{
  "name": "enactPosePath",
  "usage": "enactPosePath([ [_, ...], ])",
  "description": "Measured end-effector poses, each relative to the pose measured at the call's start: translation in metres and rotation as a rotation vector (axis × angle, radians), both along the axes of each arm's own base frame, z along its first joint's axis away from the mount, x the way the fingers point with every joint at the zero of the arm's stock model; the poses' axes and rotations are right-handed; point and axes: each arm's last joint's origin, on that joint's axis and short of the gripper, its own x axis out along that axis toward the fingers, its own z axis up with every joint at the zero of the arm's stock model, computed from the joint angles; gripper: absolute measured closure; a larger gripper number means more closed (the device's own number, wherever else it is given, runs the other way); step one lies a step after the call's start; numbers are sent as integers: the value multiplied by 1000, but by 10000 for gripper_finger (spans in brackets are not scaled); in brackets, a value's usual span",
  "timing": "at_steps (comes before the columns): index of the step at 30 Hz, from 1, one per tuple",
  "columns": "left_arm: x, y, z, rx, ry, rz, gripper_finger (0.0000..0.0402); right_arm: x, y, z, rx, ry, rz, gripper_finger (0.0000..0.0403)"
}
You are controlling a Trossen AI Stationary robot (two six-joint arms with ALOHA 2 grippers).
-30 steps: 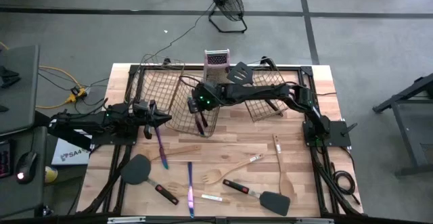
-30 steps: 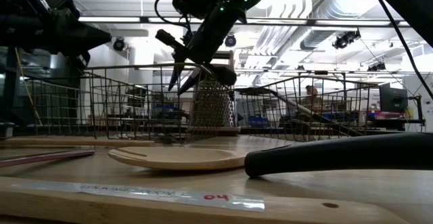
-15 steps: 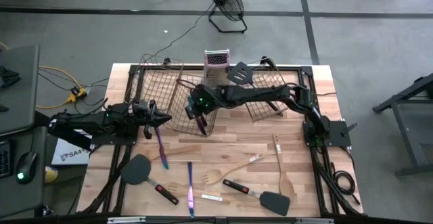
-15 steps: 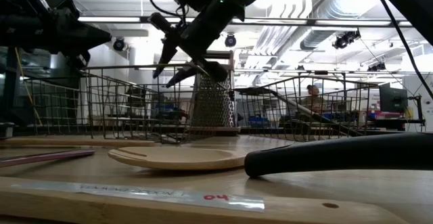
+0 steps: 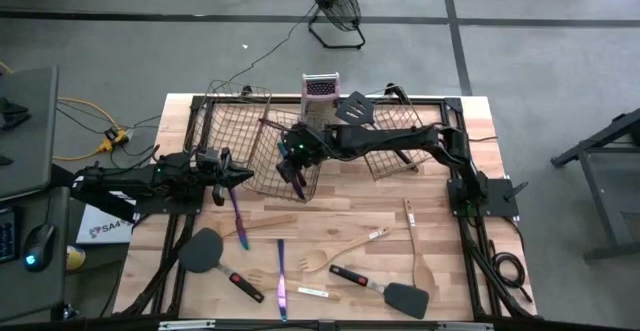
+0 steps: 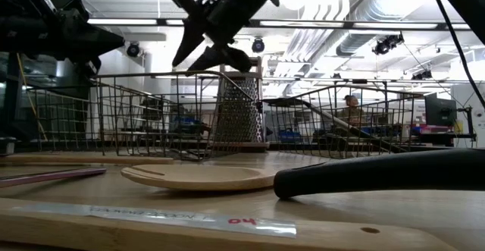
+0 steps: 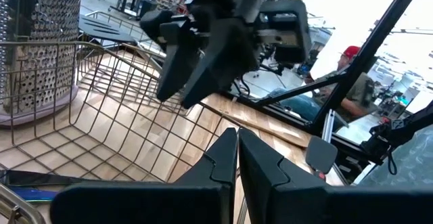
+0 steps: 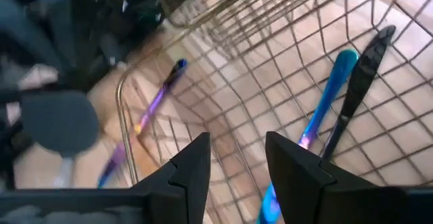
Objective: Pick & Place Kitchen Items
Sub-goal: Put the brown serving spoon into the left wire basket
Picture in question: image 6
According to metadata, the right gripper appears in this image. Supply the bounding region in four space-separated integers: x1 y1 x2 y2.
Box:
168 0 304 74

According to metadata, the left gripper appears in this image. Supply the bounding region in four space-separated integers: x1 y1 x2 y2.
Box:
0 0 126 76

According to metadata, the copper wire basket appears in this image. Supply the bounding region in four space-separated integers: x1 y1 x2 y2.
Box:
26 83 105 154
264 84 424 159
96 71 267 162

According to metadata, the black slotted spatula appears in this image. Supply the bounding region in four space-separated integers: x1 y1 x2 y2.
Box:
263 97 408 154

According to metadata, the wooden spatula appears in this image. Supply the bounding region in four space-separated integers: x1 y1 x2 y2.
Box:
0 152 176 167

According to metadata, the iridescent purple table knife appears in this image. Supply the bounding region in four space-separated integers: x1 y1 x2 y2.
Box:
0 167 108 188

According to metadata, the black handle foreground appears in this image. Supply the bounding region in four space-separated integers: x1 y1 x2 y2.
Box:
273 148 485 201

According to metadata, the black ceiling spotlight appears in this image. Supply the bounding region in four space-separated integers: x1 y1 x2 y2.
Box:
372 33 405 56
251 37 266 54
126 41 142 58

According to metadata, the dark office chair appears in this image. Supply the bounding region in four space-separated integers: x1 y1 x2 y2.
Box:
139 98 167 130

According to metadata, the long ceiling light strip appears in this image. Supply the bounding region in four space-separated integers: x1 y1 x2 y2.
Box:
86 17 471 31

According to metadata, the wooden spork small label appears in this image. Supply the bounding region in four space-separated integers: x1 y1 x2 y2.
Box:
120 162 280 192

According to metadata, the person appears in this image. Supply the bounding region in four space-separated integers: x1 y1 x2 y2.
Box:
340 94 367 127

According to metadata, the black computer monitor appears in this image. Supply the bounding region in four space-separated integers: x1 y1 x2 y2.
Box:
424 93 458 128

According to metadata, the black office desk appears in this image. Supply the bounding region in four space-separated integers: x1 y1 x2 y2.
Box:
407 124 477 143

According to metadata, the white board panel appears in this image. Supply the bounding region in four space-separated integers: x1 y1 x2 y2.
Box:
450 83 485 149

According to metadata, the pink-handled box grater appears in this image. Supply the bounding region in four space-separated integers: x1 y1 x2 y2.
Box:
214 55 271 153

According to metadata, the yellow extension cable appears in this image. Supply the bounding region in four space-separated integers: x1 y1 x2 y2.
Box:
14 52 49 141

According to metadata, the silver ventilation duct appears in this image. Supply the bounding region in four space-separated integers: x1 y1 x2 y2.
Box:
335 0 414 57

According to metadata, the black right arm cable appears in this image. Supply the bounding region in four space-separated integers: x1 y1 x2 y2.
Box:
430 0 485 111

